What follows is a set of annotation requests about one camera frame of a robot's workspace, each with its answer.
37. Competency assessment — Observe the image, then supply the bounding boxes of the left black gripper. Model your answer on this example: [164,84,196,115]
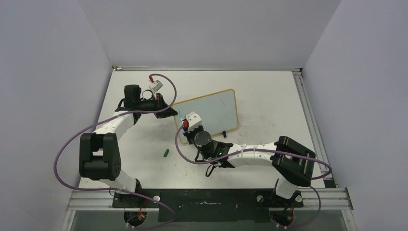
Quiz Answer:
[136,93,177,119]

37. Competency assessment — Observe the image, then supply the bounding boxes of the green marker cap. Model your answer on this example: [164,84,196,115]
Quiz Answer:
[163,149,169,157]

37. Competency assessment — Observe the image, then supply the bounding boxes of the yellow framed whiteboard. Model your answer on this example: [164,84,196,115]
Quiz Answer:
[172,89,239,136]

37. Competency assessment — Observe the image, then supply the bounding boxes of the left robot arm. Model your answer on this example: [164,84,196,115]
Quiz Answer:
[79,85,178,207]

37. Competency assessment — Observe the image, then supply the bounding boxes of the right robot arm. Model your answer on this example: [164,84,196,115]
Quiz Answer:
[178,126,316,206]

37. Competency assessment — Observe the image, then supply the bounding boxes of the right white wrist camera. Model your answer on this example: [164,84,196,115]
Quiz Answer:
[185,111,202,132]

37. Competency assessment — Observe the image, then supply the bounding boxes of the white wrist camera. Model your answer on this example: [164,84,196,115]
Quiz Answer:
[149,80,163,99]
[185,111,202,132]

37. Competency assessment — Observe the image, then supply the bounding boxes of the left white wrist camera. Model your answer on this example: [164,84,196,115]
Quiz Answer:
[149,80,163,99]

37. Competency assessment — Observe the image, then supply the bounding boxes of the back aluminium rail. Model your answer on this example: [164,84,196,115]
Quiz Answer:
[113,66,302,72]

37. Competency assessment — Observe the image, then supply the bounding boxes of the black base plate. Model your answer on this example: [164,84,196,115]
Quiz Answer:
[112,188,304,223]

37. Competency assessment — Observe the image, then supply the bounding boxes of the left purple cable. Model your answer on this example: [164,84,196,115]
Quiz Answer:
[52,73,178,230]

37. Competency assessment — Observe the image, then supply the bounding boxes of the purple cable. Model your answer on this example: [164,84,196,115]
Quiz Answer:
[174,122,333,230]
[52,73,178,230]

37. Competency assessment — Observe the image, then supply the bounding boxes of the right aluminium rail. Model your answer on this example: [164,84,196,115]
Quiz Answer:
[292,69,329,164]

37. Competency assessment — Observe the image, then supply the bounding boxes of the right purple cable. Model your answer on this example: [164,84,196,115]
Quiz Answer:
[174,122,333,230]

